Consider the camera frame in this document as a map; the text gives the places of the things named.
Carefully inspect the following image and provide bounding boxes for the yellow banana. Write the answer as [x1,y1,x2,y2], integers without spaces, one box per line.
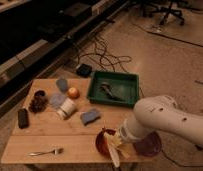
[104,132,130,168]

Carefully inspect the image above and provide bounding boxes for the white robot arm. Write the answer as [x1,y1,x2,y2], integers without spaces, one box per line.
[117,95,203,148]

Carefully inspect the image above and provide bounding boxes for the red bowl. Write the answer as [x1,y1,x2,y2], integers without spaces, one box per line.
[95,131,110,157]

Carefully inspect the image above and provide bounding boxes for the metal tool in tray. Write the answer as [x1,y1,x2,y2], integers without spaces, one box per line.
[99,82,122,101]

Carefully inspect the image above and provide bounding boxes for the green plastic tray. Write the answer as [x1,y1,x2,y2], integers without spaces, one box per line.
[87,71,139,108]

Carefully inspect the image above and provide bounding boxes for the black power adapter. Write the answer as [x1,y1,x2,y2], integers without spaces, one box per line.
[76,64,92,78]

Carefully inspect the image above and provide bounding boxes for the orange apple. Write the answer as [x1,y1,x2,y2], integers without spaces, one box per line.
[68,87,80,99]

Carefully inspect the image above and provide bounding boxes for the blue sponge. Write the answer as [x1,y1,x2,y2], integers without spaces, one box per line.
[80,109,101,125]

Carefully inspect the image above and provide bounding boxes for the white cylindrical cup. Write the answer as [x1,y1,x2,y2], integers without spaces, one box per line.
[57,98,76,120]

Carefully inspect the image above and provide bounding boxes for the wooden table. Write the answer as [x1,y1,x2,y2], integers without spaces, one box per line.
[0,78,153,165]

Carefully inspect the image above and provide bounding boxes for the dark grapes bunch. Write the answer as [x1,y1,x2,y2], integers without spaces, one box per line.
[28,90,48,113]

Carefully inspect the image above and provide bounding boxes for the dark red plate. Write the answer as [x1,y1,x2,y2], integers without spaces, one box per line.
[133,132,162,157]

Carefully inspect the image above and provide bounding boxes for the silver fork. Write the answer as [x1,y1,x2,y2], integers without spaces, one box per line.
[29,148,64,156]

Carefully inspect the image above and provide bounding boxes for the black rectangular remote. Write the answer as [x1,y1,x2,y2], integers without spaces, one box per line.
[18,108,29,129]

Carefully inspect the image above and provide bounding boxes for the black office chair base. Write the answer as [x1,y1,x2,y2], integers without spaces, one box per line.
[140,0,185,26]

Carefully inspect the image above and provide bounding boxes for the black floor cables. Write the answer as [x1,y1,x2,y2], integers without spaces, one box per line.
[72,31,133,73]

